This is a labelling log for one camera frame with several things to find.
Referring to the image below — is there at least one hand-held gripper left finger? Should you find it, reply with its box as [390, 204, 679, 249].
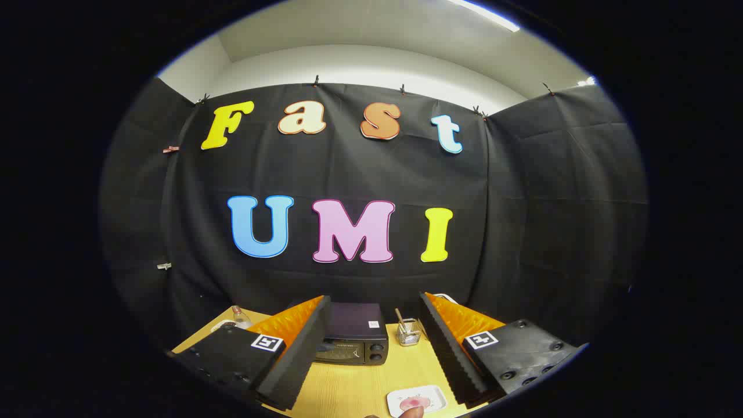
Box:
[171, 295, 333, 412]

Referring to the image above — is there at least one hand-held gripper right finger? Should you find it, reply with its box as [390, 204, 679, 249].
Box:
[419, 291, 588, 407]

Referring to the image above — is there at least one white square plate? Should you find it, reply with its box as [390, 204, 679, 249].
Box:
[387, 385, 448, 418]

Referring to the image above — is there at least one black toaster oven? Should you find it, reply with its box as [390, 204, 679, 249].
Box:
[312, 302, 389, 366]

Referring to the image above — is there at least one black backdrop cloth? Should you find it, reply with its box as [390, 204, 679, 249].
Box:
[99, 78, 650, 355]

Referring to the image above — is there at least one metal wire utensil holder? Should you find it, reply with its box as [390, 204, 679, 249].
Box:
[398, 318, 423, 347]

